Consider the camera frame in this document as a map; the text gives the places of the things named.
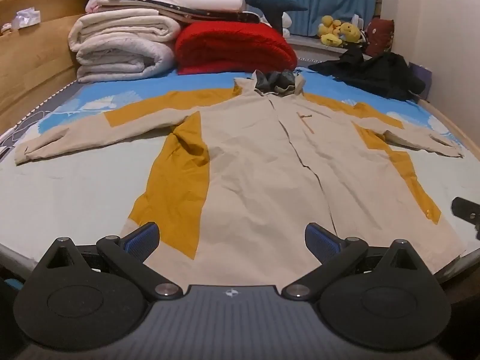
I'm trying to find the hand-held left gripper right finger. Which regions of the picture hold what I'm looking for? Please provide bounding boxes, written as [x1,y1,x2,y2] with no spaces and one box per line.
[281,223,432,301]

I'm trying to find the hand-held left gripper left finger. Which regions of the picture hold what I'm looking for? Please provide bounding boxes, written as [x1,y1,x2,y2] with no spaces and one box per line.
[35,222,184,301]

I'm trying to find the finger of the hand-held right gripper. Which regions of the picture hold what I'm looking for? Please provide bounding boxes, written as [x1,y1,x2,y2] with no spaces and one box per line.
[451,196,480,241]

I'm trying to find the beige and mustard jacket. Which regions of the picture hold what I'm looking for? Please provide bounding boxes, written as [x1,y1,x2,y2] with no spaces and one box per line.
[14,69,466,276]

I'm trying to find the black clothes pile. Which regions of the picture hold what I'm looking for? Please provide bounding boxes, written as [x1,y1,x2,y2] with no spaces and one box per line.
[308,41,427,101]

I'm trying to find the purple paper bag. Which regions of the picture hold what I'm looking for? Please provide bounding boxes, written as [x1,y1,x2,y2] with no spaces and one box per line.
[410,62,433,100]

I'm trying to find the grey mattress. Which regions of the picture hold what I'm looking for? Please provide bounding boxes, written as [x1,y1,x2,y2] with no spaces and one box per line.
[0,79,80,151]

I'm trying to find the dark red plush cushion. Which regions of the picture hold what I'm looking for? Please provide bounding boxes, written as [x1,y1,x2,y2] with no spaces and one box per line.
[364,17,395,58]

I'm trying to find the wooden headboard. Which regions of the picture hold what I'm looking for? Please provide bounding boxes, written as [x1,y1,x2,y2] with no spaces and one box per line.
[0,0,100,136]

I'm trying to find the yellow duck plush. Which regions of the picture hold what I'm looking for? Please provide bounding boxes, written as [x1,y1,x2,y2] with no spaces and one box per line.
[318,15,343,48]

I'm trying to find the red folded blanket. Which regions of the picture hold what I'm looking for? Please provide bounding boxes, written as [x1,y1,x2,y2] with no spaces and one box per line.
[174,22,299,76]

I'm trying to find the yellow bear plush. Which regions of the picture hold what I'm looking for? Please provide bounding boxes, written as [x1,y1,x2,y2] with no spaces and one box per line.
[339,22,362,44]

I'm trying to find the cream folded quilt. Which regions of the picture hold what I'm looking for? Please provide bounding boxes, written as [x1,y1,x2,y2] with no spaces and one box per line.
[68,8,184,54]

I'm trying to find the white plush toy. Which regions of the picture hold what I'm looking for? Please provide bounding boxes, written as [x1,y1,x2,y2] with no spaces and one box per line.
[281,12,294,39]

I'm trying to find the white folded bedding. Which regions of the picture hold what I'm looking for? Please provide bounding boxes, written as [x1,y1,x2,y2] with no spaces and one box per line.
[101,0,246,14]

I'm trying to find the crumpled white tissue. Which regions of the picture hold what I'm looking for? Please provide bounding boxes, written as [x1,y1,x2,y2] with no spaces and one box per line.
[10,7,41,30]

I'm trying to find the wooden bed side rail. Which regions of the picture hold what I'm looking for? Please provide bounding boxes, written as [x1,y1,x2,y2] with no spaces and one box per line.
[417,97,480,167]

